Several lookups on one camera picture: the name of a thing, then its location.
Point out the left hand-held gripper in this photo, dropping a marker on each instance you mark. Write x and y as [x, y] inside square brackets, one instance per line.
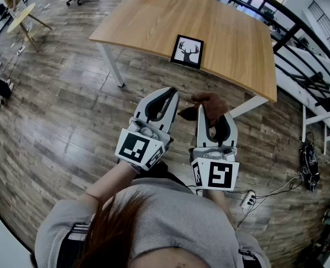
[134, 148]

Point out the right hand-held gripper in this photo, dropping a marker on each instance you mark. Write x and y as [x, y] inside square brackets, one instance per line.
[220, 174]

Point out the brown wiping cloth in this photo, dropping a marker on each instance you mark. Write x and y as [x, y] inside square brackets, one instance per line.
[212, 105]

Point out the framed deer picture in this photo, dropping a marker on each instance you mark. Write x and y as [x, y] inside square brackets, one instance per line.
[187, 52]

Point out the person's right forearm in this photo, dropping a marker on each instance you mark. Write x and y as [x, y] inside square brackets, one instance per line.
[219, 202]

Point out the person's left forearm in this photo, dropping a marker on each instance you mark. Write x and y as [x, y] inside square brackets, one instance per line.
[111, 179]

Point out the white table leg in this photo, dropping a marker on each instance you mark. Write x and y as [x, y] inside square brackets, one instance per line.
[251, 105]
[113, 68]

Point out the person's black trousers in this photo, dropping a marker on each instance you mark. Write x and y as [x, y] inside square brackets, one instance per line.
[162, 172]

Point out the white power strip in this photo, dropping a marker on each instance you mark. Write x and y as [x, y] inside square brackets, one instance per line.
[247, 199]
[20, 50]

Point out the person's grey knit shirt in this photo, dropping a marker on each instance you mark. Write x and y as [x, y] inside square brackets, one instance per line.
[181, 219]

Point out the black equipment bundle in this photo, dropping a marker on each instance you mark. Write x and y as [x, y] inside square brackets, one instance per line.
[310, 166]

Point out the round yellow side table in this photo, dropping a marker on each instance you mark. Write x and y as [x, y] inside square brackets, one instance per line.
[22, 17]

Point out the white metal frame stand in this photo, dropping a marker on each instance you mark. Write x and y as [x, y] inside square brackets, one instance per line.
[318, 119]

